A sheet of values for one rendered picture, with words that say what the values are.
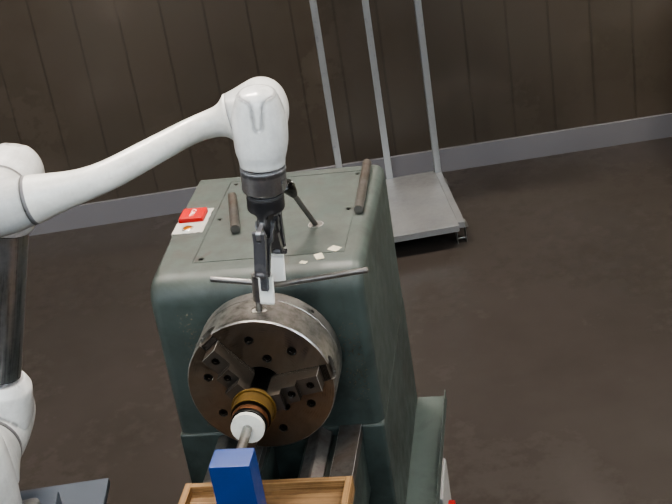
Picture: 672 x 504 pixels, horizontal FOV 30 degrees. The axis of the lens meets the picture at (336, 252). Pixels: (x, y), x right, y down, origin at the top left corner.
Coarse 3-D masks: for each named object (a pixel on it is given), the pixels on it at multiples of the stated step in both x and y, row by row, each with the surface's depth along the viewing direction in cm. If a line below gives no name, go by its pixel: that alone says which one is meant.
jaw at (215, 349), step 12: (204, 348) 260; (216, 348) 257; (204, 360) 257; (216, 360) 257; (228, 360) 257; (240, 360) 260; (216, 372) 258; (228, 372) 255; (240, 372) 257; (252, 372) 260; (228, 384) 256; (240, 384) 254; (228, 396) 255
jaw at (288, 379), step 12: (288, 372) 260; (300, 372) 259; (312, 372) 257; (324, 372) 260; (276, 384) 257; (288, 384) 256; (300, 384) 257; (312, 384) 257; (276, 396) 254; (288, 396) 256; (300, 396) 257
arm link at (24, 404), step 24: (0, 144) 263; (24, 168) 255; (0, 240) 263; (24, 240) 266; (0, 264) 265; (24, 264) 269; (0, 288) 268; (24, 288) 272; (0, 312) 270; (24, 312) 276; (0, 336) 273; (0, 360) 276; (0, 384) 278; (24, 384) 283; (0, 408) 278; (24, 408) 282; (24, 432) 283
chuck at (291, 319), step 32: (224, 320) 260; (256, 320) 256; (288, 320) 258; (256, 352) 259; (288, 352) 258; (320, 352) 258; (192, 384) 265; (256, 384) 271; (224, 416) 268; (288, 416) 266; (320, 416) 265
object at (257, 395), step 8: (240, 392) 254; (248, 392) 253; (256, 392) 253; (264, 392) 253; (240, 400) 252; (248, 400) 251; (256, 400) 251; (264, 400) 252; (272, 400) 254; (232, 408) 252; (240, 408) 250; (248, 408) 249; (256, 408) 249; (264, 408) 251; (272, 408) 254; (232, 416) 250; (264, 416) 250; (272, 416) 253; (264, 432) 250
